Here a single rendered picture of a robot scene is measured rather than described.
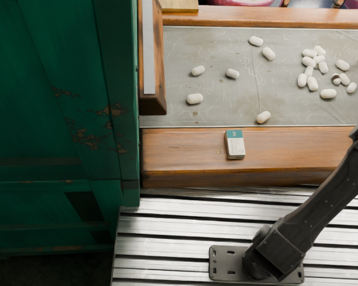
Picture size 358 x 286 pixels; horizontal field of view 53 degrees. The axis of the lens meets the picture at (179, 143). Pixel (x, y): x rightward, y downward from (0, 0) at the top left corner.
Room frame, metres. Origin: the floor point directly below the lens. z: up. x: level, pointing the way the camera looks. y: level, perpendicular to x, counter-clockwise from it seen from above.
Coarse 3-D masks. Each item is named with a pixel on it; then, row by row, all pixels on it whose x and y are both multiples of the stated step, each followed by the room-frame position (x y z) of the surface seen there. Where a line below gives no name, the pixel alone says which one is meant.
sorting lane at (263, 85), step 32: (192, 32) 0.67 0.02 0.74; (224, 32) 0.69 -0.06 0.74; (256, 32) 0.72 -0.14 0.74; (288, 32) 0.74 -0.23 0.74; (320, 32) 0.76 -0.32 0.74; (352, 32) 0.79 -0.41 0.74; (192, 64) 0.57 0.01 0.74; (224, 64) 0.59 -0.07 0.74; (256, 64) 0.61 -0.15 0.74; (288, 64) 0.63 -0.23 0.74; (352, 64) 0.67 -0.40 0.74; (224, 96) 0.49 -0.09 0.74; (256, 96) 0.51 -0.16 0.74; (288, 96) 0.53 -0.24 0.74; (320, 96) 0.55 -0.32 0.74; (352, 96) 0.57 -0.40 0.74
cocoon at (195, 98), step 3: (189, 96) 0.46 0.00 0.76; (192, 96) 0.46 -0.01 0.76; (195, 96) 0.46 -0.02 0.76; (198, 96) 0.46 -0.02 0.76; (201, 96) 0.47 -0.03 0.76; (189, 99) 0.45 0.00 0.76; (192, 99) 0.45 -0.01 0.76; (195, 99) 0.46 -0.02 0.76; (198, 99) 0.46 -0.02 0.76; (201, 99) 0.46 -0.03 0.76; (189, 102) 0.45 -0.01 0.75; (192, 102) 0.45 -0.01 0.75; (195, 102) 0.45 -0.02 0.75; (198, 102) 0.46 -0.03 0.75
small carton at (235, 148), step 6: (228, 132) 0.37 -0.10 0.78; (234, 132) 0.38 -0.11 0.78; (240, 132) 0.38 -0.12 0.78; (228, 138) 0.36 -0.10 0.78; (234, 138) 0.36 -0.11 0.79; (240, 138) 0.37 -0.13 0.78; (228, 144) 0.35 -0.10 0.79; (234, 144) 0.35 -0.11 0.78; (240, 144) 0.35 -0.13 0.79; (228, 150) 0.33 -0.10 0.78; (234, 150) 0.33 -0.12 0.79; (240, 150) 0.34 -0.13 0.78; (228, 156) 0.32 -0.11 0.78; (234, 156) 0.32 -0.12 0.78; (240, 156) 0.33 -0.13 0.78
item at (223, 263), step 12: (216, 252) 0.14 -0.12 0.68; (240, 252) 0.15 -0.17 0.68; (216, 264) 0.12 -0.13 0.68; (228, 264) 0.12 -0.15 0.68; (240, 264) 0.13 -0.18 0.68; (252, 264) 0.12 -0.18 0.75; (300, 264) 0.15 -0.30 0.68; (216, 276) 0.10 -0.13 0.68; (228, 276) 0.10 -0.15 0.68; (240, 276) 0.11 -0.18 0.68; (252, 276) 0.11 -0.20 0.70; (264, 276) 0.11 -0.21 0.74; (288, 276) 0.12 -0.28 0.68; (300, 276) 0.13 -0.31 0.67
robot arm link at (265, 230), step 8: (264, 232) 0.17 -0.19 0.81; (256, 240) 0.16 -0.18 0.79; (248, 248) 0.15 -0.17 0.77; (256, 256) 0.14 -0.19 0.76; (264, 264) 0.12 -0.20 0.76; (272, 264) 0.13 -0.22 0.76; (296, 264) 0.13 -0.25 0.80; (272, 272) 0.11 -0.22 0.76; (280, 272) 0.12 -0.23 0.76; (288, 272) 0.11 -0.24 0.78; (280, 280) 0.10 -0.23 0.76
